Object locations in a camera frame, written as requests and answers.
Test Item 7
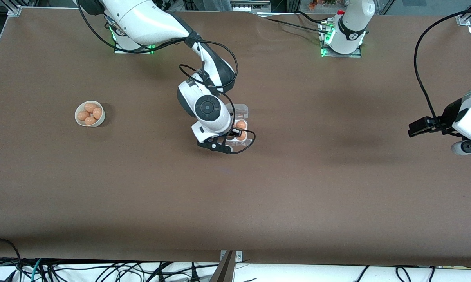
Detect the clear plastic egg carton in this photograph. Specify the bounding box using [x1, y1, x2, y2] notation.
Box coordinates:
[224, 103, 250, 144]

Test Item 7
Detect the white round bowl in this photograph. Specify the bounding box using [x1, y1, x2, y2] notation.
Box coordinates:
[75, 101, 106, 128]

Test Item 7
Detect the grey background equipment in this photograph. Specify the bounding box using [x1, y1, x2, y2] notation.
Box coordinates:
[232, 0, 287, 12]

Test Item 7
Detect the person in blue jeans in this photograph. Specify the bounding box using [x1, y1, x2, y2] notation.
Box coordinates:
[192, 0, 233, 11]

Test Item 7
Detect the orange background object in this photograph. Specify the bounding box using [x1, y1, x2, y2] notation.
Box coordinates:
[308, 0, 337, 10]

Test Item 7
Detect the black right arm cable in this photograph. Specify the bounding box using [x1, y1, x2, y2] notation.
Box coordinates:
[77, 6, 256, 154]

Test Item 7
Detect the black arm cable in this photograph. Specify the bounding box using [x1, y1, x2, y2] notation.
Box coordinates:
[413, 8, 471, 120]
[77, 6, 256, 154]

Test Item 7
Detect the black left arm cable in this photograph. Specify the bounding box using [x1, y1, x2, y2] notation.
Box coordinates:
[413, 8, 471, 120]

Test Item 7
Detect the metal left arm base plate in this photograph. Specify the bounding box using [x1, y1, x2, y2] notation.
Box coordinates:
[319, 20, 363, 58]

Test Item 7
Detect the dark grey camera post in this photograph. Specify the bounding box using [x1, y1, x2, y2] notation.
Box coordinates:
[210, 251, 236, 282]

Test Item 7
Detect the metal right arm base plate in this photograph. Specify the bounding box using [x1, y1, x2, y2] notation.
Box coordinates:
[114, 37, 156, 54]

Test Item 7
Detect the teal cable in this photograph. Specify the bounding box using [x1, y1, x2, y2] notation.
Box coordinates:
[31, 258, 43, 282]

